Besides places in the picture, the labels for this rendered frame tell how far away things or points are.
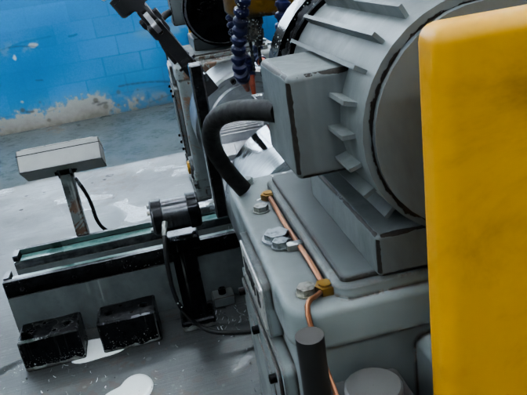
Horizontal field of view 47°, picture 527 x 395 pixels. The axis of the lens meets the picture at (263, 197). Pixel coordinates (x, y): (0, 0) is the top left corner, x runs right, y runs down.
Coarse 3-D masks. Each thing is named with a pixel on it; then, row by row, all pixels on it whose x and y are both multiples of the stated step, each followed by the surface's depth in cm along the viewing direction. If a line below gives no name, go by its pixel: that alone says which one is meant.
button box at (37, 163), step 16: (64, 144) 126; (80, 144) 127; (96, 144) 127; (16, 160) 125; (32, 160) 125; (48, 160) 125; (64, 160) 126; (80, 160) 126; (96, 160) 127; (32, 176) 128; (48, 176) 131
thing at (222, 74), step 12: (228, 60) 143; (216, 72) 136; (228, 72) 131; (216, 84) 129; (228, 84) 129; (192, 96) 143; (216, 96) 130; (228, 96) 130; (240, 96) 130; (192, 108) 140; (192, 120) 139
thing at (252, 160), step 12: (264, 132) 87; (252, 144) 87; (264, 144) 84; (240, 156) 88; (252, 156) 84; (264, 156) 80; (276, 156) 78; (240, 168) 86; (252, 168) 81; (264, 168) 78; (276, 168) 75; (288, 168) 75; (228, 192) 89; (228, 204) 89; (240, 240) 81
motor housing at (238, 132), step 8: (224, 128) 110; (232, 128) 109; (240, 128) 109; (248, 128) 109; (256, 128) 108; (224, 136) 108; (232, 136) 108; (240, 136) 108; (248, 136) 108; (240, 144) 108; (224, 184) 121
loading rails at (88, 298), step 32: (224, 224) 121; (32, 256) 116; (64, 256) 116; (96, 256) 118; (128, 256) 108; (160, 256) 109; (224, 256) 112; (32, 288) 106; (64, 288) 108; (96, 288) 109; (128, 288) 110; (160, 288) 111; (224, 288) 112; (32, 320) 108; (96, 320) 111
